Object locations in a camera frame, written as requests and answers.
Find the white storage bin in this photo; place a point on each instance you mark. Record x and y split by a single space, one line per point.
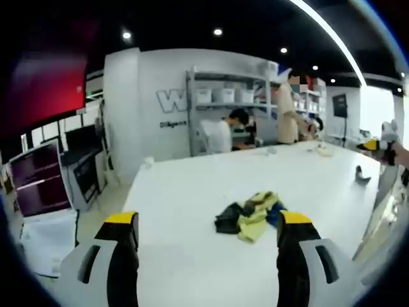
204 95
223 95
246 96

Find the pale yellow cloth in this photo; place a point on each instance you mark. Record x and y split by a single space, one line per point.
322 152

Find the long ceiling strip light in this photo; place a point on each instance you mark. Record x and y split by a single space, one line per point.
335 41

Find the white crumpled cloth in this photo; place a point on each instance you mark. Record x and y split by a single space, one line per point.
271 151

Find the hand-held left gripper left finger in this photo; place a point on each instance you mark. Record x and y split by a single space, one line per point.
118 256

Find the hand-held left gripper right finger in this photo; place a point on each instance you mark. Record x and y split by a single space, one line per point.
294 256

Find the white paper cup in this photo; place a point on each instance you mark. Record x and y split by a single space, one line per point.
149 161

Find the black monitor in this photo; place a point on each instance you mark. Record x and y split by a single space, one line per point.
81 139

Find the small black object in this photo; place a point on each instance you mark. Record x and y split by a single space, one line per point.
362 179

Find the yellow garment with coloured sleeves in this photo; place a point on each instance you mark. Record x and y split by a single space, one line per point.
252 224

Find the ceiling spotlights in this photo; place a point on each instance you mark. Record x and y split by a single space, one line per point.
217 31

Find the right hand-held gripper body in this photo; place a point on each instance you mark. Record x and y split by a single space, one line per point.
389 134

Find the black sign on stand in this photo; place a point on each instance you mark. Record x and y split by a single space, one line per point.
340 105

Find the grey shelving rack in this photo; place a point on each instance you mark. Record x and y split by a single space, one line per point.
314 102
191 112

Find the white framed screen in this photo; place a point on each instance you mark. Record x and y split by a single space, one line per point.
84 179

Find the open laptop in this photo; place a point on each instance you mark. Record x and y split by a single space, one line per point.
41 179

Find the red display screen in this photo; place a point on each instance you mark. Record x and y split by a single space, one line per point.
48 89

